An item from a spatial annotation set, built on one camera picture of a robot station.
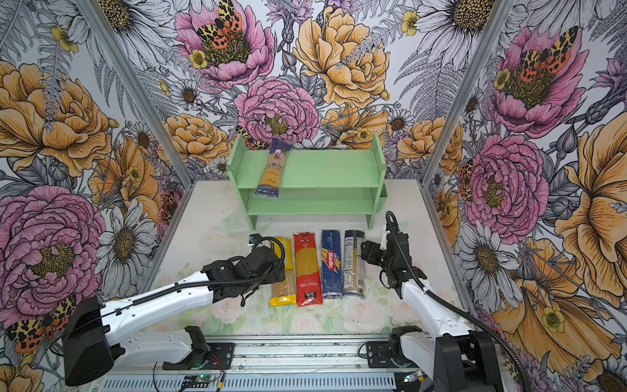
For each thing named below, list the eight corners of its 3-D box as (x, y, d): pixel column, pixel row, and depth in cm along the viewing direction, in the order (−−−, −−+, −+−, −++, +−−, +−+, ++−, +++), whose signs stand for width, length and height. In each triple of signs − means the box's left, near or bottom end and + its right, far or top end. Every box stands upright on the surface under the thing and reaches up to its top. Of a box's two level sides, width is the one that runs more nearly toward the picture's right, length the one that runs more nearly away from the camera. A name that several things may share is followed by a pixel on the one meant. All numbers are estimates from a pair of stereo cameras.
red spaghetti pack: (296, 307, 85) (296, 303, 83) (294, 237, 104) (293, 232, 101) (322, 304, 86) (323, 301, 84) (315, 235, 104) (315, 231, 102)
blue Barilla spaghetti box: (321, 298, 87) (321, 294, 85) (321, 234, 105) (321, 229, 102) (343, 298, 87) (344, 294, 85) (339, 234, 105) (340, 229, 102)
